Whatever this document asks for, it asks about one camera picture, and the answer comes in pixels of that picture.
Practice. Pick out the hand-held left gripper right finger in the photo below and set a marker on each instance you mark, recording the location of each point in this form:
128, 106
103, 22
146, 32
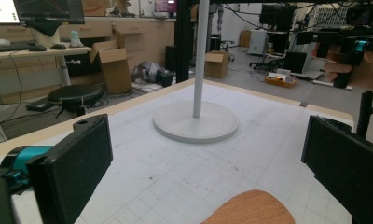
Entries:
346, 168

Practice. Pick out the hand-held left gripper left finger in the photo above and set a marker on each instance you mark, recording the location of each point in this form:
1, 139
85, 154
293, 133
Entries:
69, 174

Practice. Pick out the wooden spatula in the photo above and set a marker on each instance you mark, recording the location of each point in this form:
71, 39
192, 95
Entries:
253, 208

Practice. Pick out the white rack stand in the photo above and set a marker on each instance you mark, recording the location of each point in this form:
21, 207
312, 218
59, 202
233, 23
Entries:
195, 127

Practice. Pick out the orange tray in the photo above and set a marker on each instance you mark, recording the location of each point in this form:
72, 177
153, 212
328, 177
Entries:
279, 81

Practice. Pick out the black stand pole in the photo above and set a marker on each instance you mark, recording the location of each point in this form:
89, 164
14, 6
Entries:
365, 112

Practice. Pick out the black flat floor device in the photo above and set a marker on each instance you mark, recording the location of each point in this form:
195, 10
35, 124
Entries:
40, 105

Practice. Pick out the black round stool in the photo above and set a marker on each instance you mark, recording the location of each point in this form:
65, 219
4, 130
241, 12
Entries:
75, 95

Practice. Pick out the small cardboard box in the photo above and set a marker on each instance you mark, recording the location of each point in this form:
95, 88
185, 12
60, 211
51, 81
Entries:
216, 63

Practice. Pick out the white desk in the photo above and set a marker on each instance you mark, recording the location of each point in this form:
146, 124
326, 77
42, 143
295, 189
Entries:
23, 73

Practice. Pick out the white grid mat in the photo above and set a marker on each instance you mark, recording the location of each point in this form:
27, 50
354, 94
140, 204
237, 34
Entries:
181, 174

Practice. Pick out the open cardboard box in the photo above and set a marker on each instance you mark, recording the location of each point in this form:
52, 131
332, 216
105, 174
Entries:
114, 68

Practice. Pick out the black computer mouse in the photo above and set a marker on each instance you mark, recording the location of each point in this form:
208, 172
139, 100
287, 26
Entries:
58, 46

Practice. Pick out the grey padded device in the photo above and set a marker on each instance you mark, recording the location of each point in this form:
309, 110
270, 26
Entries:
149, 71

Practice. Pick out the white teal bottle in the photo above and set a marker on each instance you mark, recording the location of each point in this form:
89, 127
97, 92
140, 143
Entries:
75, 39

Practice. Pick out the black keyboard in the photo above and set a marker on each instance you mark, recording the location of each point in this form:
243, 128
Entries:
10, 47

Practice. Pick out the dark cloth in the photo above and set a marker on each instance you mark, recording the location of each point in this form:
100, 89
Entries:
44, 27

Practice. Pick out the black monitor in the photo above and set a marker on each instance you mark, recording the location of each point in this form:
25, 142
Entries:
51, 11

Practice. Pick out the monitor with white screen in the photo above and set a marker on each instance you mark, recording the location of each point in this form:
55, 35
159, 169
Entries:
2, 11

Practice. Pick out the black metal frame post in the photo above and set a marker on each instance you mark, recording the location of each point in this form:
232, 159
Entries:
183, 40

